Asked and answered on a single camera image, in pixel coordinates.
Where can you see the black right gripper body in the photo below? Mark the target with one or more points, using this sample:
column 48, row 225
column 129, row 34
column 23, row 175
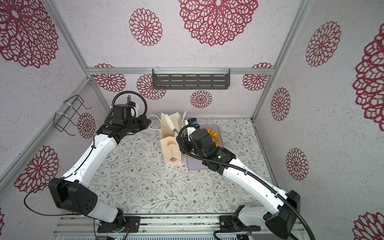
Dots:
column 188, row 146

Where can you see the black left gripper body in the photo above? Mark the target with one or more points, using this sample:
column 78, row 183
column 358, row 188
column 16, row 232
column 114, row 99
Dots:
column 137, row 125

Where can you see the cream paper bread bag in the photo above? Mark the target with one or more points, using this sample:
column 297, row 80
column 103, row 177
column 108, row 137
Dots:
column 168, row 139

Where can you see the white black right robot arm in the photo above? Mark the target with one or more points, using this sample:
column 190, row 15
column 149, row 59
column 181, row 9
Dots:
column 279, row 210

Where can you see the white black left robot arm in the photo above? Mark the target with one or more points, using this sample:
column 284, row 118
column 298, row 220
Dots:
column 71, row 192

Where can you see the lilac plastic tray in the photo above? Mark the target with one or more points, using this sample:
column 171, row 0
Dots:
column 197, row 165

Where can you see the croissant top right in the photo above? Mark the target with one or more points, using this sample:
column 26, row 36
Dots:
column 213, row 133

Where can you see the round orange bun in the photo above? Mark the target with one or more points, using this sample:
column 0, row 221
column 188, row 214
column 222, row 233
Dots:
column 217, row 142

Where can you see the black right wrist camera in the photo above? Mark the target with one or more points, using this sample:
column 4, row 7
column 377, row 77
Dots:
column 199, row 141

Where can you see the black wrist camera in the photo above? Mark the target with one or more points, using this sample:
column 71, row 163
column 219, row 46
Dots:
column 122, row 114
column 199, row 141

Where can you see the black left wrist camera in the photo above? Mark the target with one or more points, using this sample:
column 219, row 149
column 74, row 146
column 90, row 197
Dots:
column 122, row 114

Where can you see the grey metal wall shelf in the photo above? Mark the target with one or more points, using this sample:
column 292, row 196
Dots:
column 191, row 79

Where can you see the black wire wall basket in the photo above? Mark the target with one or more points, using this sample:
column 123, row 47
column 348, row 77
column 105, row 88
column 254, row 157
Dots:
column 65, row 117

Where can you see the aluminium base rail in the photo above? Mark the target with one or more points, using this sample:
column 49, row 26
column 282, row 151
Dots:
column 141, row 227

